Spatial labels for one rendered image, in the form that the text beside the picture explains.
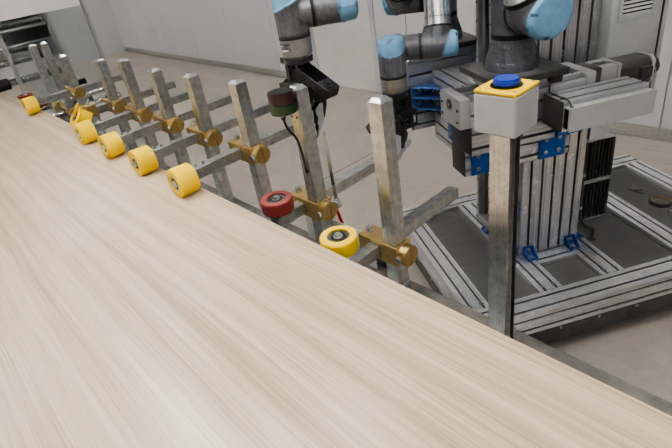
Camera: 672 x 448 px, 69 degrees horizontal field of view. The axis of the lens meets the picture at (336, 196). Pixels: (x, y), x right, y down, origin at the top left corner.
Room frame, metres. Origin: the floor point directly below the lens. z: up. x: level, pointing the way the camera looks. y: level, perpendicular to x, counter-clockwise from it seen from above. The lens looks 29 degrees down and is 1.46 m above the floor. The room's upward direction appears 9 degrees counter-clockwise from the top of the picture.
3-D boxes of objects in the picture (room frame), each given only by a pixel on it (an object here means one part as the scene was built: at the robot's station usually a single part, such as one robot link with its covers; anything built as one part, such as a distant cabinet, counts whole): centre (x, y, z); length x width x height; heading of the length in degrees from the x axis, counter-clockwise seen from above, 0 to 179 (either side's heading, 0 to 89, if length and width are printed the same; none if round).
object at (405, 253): (0.92, -0.10, 0.81); 0.14 x 0.06 x 0.05; 40
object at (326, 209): (1.11, 0.06, 0.85); 0.14 x 0.06 x 0.05; 40
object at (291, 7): (1.20, 0.03, 1.30); 0.09 x 0.08 x 0.11; 95
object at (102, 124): (1.92, 0.68, 0.95); 0.50 x 0.04 x 0.04; 130
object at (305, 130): (1.09, 0.05, 0.93); 0.04 x 0.04 x 0.48; 40
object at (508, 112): (0.70, -0.28, 1.18); 0.07 x 0.07 x 0.08; 40
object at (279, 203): (1.06, 0.15, 0.85); 0.08 x 0.08 x 0.11
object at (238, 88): (1.28, 0.21, 0.92); 0.04 x 0.04 x 0.48; 40
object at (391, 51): (1.37, -0.22, 1.13); 0.09 x 0.08 x 0.11; 165
